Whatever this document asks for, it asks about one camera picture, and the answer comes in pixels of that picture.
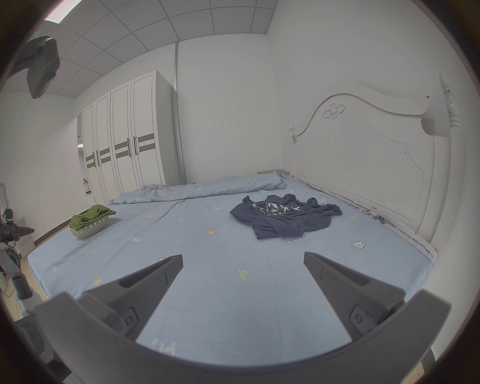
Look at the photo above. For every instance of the green shorts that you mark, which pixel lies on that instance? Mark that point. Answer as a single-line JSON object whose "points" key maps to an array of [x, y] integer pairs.
{"points": [[88, 218]]}

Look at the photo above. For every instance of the bed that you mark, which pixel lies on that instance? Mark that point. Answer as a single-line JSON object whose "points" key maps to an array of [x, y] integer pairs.
{"points": [[225, 262]]}

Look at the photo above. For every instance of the pale blue quilt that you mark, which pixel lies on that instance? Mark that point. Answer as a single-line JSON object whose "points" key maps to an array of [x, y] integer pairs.
{"points": [[195, 189]]}

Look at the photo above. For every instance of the white wardrobe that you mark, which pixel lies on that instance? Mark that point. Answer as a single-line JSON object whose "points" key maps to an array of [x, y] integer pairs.
{"points": [[123, 142]]}

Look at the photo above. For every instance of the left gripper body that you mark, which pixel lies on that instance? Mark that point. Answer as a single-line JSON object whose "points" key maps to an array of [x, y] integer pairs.
{"points": [[9, 231]]}

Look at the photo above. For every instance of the dark blue printed T-shirt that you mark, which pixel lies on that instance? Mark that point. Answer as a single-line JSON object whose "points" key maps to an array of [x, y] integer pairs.
{"points": [[288, 221]]}

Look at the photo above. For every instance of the round woven basket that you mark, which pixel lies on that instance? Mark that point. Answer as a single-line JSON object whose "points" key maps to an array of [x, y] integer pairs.
{"points": [[88, 231]]}

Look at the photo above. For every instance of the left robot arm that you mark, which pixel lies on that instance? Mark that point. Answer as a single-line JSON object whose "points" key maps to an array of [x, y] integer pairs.
{"points": [[15, 268]]}

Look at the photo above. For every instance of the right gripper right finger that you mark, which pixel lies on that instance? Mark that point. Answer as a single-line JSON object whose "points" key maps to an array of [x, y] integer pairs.
{"points": [[345, 296]]}

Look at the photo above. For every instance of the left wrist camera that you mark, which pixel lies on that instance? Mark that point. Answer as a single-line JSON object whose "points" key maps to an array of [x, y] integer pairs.
{"points": [[9, 215]]}

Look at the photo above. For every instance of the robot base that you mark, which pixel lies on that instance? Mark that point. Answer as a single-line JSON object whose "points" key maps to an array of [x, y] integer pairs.
{"points": [[35, 333]]}

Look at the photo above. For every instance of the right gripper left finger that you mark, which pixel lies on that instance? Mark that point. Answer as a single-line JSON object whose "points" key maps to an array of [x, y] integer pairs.
{"points": [[142, 288]]}

